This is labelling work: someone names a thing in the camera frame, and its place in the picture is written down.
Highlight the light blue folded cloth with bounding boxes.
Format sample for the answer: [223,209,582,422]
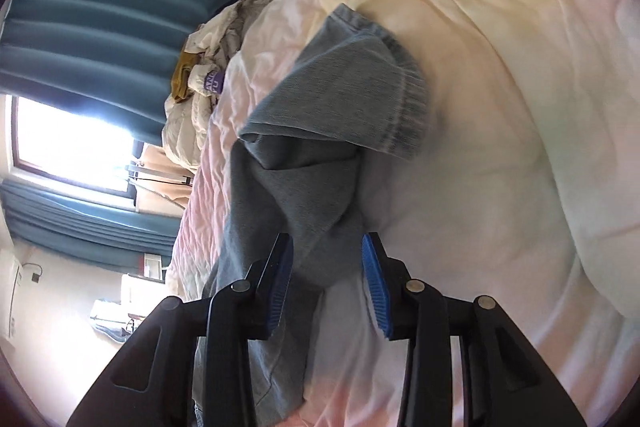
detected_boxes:
[90,299,133,343]

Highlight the pastel pink white quilt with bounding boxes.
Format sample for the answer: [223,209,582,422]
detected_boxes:
[165,0,640,427]

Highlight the teal curtain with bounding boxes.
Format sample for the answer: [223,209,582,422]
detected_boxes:
[0,0,296,142]
[0,179,181,275]

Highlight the pile of cream clothes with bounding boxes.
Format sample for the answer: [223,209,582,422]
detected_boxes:
[161,0,286,178]

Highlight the window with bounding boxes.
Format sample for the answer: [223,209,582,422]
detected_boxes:
[11,94,138,208]

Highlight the grey garment with purple label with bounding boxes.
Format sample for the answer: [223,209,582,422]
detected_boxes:
[192,64,224,98]

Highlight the blue denim jeans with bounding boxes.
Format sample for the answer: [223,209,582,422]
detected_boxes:
[192,3,430,427]

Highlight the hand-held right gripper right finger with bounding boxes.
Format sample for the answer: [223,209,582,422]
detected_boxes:
[361,232,588,427]

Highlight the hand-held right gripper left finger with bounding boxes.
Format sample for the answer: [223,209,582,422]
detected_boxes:
[65,233,296,427]

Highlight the beige hanging garment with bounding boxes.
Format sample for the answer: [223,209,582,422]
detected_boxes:
[135,144,196,212]

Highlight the mustard yellow garment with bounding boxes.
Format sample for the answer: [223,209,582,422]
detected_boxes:
[171,49,201,102]

